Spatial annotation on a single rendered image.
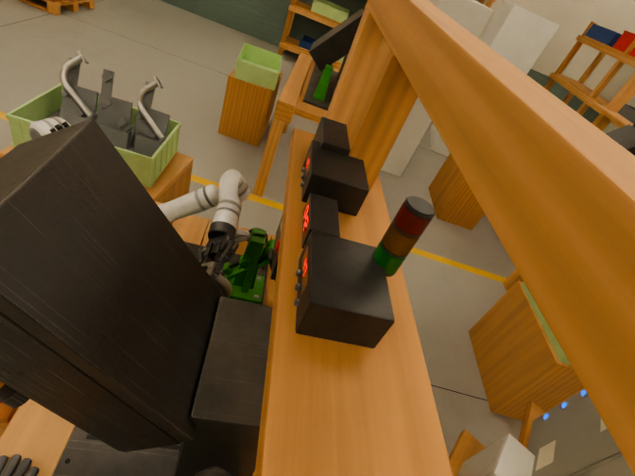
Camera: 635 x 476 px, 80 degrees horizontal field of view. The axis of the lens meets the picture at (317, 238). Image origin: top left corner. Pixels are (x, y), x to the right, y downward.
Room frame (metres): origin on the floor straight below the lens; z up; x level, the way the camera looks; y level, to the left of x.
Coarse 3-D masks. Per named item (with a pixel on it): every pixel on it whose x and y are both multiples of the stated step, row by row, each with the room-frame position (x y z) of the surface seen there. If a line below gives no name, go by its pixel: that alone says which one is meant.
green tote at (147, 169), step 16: (48, 96) 1.52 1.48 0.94; (16, 112) 1.29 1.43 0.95; (32, 112) 1.39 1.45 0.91; (48, 112) 1.50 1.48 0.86; (96, 112) 1.67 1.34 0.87; (16, 128) 1.25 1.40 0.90; (176, 128) 1.69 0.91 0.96; (16, 144) 1.24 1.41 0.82; (176, 144) 1.73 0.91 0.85; (128, 160) 1.35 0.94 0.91; (144, 160) 1.37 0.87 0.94; (160, 160) 1.48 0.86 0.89; (144, 176) 1.37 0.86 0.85
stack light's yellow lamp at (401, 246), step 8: (392, 224) 0.51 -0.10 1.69; (392, 232) 0.50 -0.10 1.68; (400, 232) 0.50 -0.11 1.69; (384, 240) 0.51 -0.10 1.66; (392, 240) 0.50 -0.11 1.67; (400, 240) 0.49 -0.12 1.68; (408, 240) 0.49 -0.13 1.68; (416, 240) 0.50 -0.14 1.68; (384, 248) 0.50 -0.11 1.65; (392, 248) 0.49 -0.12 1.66; (400, 248) 0.49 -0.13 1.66; (408, 248) 0.50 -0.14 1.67; (400, 256) 0.50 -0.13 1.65
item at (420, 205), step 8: (408, 200) 0.51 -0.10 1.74; (416, 200) 0.52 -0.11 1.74; (424, 200) 0.54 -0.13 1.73; (400, 208) 0.52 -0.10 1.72; (408, 208) 0.50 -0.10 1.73; (416, 208) 0.50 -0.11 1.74; (424, 208) 0.51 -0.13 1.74; (432, 208) 0.52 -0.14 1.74; (400, 216) 0.50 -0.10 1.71; (408, 216) 0.49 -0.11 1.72; (416, 216) 0.49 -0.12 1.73; (424, 216) 0.49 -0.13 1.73; (432, 216) 0.50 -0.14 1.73; (400, 224) 0.50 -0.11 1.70; (408, 224) 0.49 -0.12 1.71; (416, 224) 0.49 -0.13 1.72; (424, 224) 0.50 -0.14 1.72; (408, 232) 0.49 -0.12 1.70; (416, 232) 0.49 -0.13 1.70
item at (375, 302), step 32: (320, 160) 0.75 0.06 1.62; (352, 160) 0.82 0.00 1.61; (320, 192) 0.69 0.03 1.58; (352, 192) 0.71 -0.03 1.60; (320, 256) 0.45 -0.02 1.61; (352, 256) 0.49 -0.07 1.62; (320, 288) 0.39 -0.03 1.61; (352, 288) 0.42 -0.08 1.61; (384, 288) 0.45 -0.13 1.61; (320, 320) 0.36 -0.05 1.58; (352, 320) 0.37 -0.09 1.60; (384, 320) 0.39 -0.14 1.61
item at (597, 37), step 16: (592, 32) 7.17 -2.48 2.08; (608, 32) 6.87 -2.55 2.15; (624, 32) 6.57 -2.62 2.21; (576, 48) 7.30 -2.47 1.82; (608, 48) 6.48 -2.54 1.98; (624, 48) 6.32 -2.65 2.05; (560, 64) 7.35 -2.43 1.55; (592, 64) 7.37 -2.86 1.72; (560, 80) 6.97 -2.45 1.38; (608, 80) 6.15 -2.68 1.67; (576, 96) 6.36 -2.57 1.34; (592, 96) 6.15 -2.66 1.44; (624, 112) 5.49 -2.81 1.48
